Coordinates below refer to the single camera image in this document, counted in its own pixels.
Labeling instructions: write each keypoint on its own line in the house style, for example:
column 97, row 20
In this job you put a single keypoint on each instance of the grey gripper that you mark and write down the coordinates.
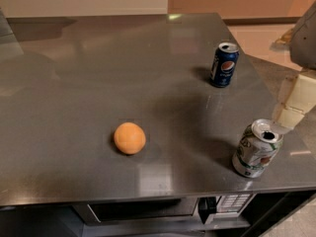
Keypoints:
column 305, row 43

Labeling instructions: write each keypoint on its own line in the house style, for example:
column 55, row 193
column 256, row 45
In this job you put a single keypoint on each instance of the green white 7up can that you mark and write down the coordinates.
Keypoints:
column 256, row 149

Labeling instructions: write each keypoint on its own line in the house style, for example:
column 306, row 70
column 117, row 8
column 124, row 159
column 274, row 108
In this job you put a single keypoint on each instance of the blue Pepsi can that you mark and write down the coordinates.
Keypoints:
column 225, row 60

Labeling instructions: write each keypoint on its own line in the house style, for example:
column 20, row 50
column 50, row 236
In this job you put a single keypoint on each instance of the silver microwave oven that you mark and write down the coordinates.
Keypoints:
column 205, row 209

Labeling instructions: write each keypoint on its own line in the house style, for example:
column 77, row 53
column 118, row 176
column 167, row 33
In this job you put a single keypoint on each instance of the orange fruit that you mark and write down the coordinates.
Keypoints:
column 129, row 138

